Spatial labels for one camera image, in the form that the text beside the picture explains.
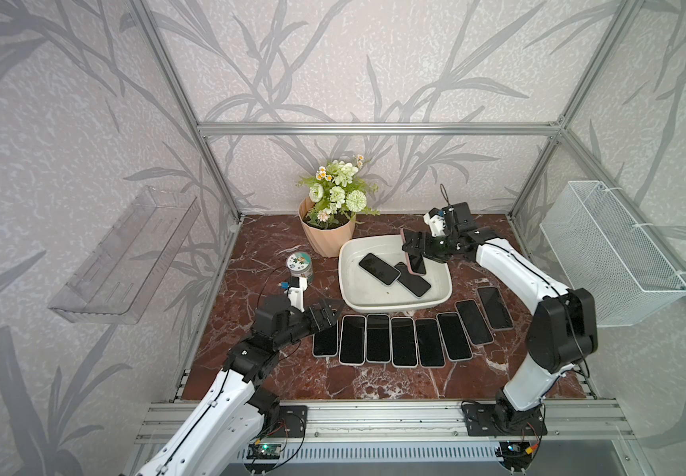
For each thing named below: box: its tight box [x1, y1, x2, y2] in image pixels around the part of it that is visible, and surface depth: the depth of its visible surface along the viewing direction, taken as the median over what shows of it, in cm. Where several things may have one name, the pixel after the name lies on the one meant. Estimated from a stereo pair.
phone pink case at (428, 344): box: [414, 318, 447, 369], surface depth 87 cm
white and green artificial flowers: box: [296, 154, 381, 231], surface depth 89 cm
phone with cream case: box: [389, 316, 419, 369], surface depth 88 cm
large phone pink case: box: [400, 228, 427, 275], surface depth 84 cm
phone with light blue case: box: [365, 313, 391, 363], surface depth 91 cm
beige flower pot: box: [298, 196, 357, 258], surface depth 98 cm
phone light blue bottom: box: [394, 261, 432, 297], surface depth 101 cm
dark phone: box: [358, 252, 402, 286], surface depth 104 cm
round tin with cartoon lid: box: [286, 250, 314, 284], surface depth 98 cm
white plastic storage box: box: [338, 234, 454, 313], surface depth 101 cm
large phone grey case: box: [436, 311, 474, 362], surface depth 88 cm
